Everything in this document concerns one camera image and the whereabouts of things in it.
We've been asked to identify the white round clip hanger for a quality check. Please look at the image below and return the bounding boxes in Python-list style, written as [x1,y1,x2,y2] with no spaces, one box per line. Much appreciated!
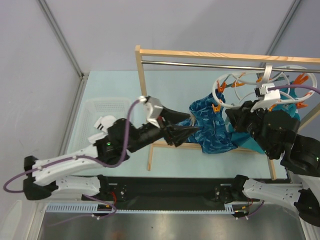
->
[212,64,320,111]

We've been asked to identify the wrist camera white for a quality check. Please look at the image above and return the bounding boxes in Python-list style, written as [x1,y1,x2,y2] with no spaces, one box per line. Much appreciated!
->
[138,95,163,129]
[250,83,281,113]

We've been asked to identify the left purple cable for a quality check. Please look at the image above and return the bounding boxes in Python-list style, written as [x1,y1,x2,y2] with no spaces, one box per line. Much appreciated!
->
[2,98,146,194]

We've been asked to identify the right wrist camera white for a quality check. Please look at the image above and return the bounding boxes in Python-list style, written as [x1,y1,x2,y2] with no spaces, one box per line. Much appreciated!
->
[250,83,281,113]

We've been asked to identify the white sock plain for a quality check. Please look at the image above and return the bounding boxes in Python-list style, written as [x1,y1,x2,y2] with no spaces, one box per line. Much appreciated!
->
[88,132,108,146]

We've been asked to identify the wooden rack frame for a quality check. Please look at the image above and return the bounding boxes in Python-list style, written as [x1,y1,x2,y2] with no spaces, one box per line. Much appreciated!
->
[135,45,320,171]

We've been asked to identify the white plastic basket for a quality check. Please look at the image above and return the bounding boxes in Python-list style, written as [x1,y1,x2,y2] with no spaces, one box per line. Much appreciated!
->
[67,97,131,153]

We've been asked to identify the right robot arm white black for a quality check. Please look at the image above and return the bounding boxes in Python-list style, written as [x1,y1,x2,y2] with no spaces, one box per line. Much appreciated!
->
[225,101,320,227]

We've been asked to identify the blue patterned cloth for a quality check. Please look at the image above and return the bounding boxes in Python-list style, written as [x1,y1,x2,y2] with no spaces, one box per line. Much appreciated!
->
[178,93,238,154]

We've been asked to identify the teal plain cloth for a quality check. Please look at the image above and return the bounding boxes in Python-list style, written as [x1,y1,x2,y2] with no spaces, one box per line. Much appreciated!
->
[224,79,301,154]

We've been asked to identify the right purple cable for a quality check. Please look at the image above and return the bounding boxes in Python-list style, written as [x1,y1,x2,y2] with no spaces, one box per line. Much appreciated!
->
[267,84,320,95]

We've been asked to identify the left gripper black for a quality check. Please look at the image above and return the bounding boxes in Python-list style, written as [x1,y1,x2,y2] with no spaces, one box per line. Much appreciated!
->
[126,104,198,153]

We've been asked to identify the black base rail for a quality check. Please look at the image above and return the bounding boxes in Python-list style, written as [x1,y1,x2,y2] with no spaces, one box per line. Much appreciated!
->
[93,175,252,211]

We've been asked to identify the white sock black stripes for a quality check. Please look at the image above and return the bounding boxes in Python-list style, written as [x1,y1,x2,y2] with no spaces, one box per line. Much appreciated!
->
[93,115,117,133]

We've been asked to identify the purple cable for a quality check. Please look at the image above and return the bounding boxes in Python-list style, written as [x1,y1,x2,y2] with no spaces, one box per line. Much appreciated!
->
[2,98,146,194]
[267,84,320,95]

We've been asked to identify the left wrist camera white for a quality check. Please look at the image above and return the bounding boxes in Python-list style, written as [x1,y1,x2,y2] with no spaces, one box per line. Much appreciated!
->
[138,95,163,129]

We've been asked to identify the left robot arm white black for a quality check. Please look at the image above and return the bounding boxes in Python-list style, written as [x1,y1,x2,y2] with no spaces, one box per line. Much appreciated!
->
[22,107,198,201]

